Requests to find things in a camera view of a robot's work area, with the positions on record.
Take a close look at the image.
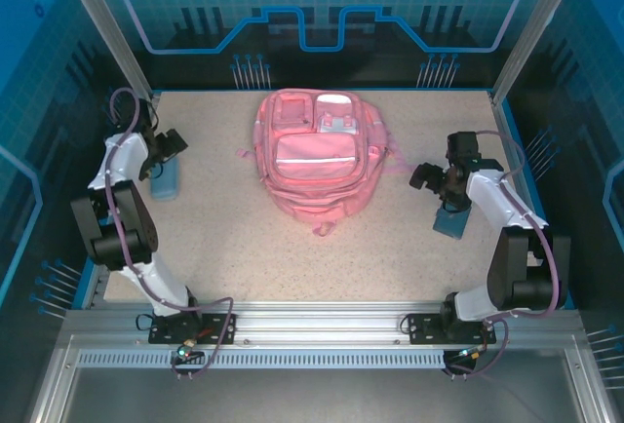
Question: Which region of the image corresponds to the light blue pencil case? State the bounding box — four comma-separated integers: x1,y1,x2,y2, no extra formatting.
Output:
149,157,181,202

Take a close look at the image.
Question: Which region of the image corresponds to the pink student backpack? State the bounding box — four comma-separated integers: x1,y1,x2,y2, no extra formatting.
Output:
237,89,421,238

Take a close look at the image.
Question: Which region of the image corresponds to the blue printed side panel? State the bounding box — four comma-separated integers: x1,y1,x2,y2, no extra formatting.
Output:
506,0,624,346
0,0,147,327

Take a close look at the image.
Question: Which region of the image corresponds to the small connector with green light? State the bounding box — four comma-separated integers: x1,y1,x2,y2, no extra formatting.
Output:
457,344,488,364
175,339,204,361

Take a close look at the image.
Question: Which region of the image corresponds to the blue printed back panel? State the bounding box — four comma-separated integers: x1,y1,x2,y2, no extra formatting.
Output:
85,0,552,91

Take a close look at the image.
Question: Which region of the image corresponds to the aluminium side rail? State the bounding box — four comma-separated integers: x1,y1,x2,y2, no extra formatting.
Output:
72,91,162,310
488,90,577,310

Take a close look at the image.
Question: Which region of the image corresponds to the aluminium frame post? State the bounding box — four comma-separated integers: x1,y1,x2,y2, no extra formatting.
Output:
489,0,586,105
53,0,162,107

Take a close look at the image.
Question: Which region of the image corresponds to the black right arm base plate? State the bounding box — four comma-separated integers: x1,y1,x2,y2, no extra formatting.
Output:
407,313,498,345

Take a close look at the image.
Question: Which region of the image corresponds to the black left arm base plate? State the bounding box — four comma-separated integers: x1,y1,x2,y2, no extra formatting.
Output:
147,312,240,345

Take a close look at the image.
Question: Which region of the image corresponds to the aluminium front rail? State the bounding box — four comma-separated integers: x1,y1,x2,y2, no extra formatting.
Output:
62,299,584,341

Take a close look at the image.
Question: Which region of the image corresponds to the slotted grey cable duct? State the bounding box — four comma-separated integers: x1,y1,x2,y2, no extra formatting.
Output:
76,349,448,369

